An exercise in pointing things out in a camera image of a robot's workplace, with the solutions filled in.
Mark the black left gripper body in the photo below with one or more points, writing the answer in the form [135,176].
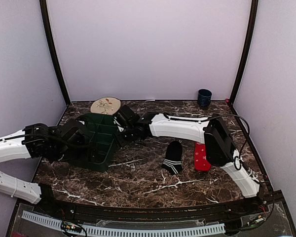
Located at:
[70,154]

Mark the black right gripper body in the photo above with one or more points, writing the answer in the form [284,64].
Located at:
[130,137]

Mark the green plastic divider tray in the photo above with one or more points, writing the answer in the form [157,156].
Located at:
[98,158]

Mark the black striped ankle sock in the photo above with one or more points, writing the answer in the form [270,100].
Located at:
[173,158]

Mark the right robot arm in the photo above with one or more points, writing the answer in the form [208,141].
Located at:
[209,131]

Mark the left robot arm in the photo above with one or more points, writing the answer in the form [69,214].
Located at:
[33,141]

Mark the beige decorated plate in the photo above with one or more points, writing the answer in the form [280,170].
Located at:
[106,106]

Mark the dark blue mug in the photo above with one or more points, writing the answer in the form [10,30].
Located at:
[204,98]

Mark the red Santa Christmas sock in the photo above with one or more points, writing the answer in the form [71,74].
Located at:
[200,160]

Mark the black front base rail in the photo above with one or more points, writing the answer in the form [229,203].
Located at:
[92,213]

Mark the white slotted cable duct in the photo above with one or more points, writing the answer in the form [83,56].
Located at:
[124,229]

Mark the left black frame post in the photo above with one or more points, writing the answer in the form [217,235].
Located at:
[52,51]

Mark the black frame post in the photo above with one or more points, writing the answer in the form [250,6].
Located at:
[245,51]
[52,51]

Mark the right black frame post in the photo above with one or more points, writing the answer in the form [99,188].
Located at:
[245,51]

